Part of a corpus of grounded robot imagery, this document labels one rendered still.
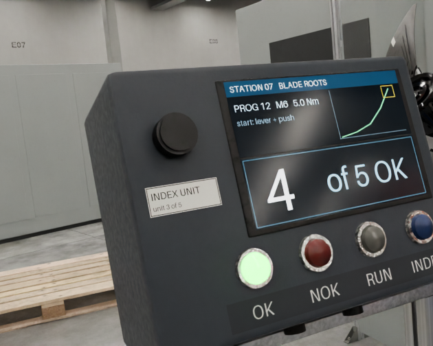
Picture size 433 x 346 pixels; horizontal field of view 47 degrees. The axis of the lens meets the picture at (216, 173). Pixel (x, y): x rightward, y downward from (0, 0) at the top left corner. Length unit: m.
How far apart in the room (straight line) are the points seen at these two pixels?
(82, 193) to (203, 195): 6.30
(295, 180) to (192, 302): 0.11
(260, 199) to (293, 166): 0.04
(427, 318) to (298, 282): 0.21
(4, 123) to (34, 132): 0.35
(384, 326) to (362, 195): 2.25
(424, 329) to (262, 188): 0.26
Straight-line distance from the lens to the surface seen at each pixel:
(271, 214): 0.35
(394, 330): 2.59
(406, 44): 1.39
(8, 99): 6.33
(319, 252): 0.36
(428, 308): 0.54
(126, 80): 0.34
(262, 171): 0.35
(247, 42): 4.11
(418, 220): 0.42
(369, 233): 0.39
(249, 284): 0.34
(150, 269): 0.32
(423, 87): 1.18
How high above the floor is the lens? 1.22
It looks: 6 degrees down
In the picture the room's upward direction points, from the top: 6 degrees counter-clockwise
